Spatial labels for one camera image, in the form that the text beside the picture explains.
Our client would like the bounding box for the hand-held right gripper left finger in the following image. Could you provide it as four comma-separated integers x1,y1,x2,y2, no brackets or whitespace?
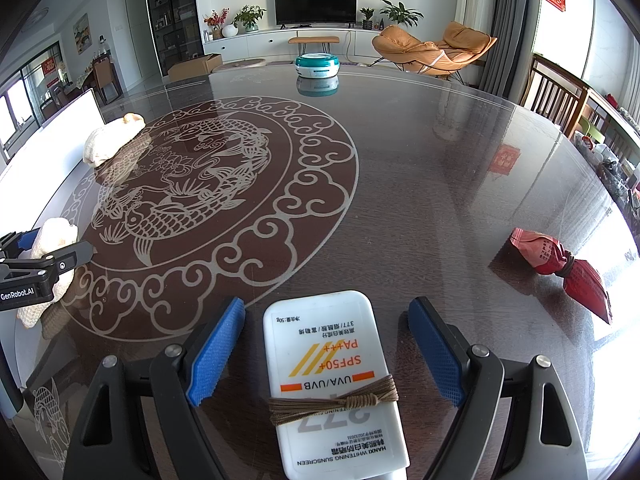
62,296,246,480

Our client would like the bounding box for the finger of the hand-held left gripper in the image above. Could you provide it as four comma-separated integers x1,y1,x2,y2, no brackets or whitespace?
0,228,42,260
42,241,96,273

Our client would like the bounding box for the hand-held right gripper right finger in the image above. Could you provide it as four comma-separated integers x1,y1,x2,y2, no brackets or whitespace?
409,296,590,480

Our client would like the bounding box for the cream knitted glove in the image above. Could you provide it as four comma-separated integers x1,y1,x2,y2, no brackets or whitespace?
82,112,146,168
17,217,81,328

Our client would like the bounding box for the white sunscreen bottle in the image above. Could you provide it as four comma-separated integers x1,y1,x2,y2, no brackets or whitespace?
262,290,411,480

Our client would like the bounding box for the white cardboard box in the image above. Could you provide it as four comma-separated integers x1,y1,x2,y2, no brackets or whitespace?
0,87,107,181

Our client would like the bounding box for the brown cord bundle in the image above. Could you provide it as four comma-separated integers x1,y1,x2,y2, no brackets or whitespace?
267,376,400,428

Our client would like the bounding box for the red twisted packet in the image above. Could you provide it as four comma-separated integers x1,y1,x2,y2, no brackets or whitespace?
509,227,613,325

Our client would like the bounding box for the teal round container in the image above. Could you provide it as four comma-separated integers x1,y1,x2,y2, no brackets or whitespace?
295,52,343,81

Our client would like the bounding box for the wooden dining chair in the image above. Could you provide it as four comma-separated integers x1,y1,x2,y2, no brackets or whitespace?
92,56,124,105

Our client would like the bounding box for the brown cardboard box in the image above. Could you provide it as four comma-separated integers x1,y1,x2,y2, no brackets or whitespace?
167,54,223,81

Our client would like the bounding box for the dark glass display cabinet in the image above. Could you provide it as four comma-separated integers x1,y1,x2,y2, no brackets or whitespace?
144,0,206,78

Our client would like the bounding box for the red flower arrangement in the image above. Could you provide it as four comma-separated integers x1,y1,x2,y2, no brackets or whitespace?
204,8,231,39

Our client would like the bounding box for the white television cabinet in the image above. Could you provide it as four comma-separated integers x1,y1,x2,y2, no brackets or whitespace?
202,27,396,67

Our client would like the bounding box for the wooden slatted chair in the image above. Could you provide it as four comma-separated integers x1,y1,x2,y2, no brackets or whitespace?
520,55,588,133

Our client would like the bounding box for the wooden sideboard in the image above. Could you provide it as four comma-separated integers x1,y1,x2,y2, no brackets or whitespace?
575,85,640,196

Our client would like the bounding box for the leafy potted plant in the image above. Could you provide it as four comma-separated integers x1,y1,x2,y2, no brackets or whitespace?
232,5,267,31

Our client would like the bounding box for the orange rocking chair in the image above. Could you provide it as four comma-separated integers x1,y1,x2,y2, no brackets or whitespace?
372,21,498,81

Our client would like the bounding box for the wooden bench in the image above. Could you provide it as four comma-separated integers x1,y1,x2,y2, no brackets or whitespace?
288,35,341,58

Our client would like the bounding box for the grey curtain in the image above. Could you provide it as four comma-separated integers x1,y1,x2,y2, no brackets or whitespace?
480,0,531,96

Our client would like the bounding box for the large potted plant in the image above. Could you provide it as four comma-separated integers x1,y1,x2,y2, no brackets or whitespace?
380,0,424,28

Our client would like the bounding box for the television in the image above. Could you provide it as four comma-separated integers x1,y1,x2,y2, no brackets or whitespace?
274,0,358,28

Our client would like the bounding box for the wall painting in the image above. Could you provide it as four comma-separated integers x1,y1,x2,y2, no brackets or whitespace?
73,12,91,53

